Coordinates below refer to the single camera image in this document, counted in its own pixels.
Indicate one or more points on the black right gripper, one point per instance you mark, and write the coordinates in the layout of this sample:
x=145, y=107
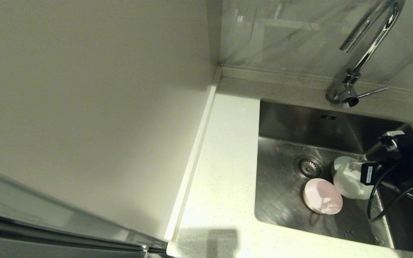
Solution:
x=400, y=168

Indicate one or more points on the white bowl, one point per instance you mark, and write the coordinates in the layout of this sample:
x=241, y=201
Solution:
x=350, y=186

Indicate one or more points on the blue-grey bowl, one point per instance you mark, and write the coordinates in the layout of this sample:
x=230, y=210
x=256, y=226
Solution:
x=339, y=161

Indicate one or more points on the pink bowl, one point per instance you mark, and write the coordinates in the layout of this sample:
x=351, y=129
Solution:
x=323, y=197

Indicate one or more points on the stainless steel sink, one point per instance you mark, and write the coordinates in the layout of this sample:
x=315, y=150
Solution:
x=285, y=200

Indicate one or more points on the round metal drain strainer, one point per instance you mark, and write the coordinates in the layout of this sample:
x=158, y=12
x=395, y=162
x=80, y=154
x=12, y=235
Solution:
x=308, y=166

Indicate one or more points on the chrome gooseneck faucet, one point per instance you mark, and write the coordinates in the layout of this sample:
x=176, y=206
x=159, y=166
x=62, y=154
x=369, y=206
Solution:
x=369, y=50

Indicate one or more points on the white cabinet side panel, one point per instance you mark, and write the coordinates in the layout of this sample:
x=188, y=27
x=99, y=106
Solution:
x=84, y=89

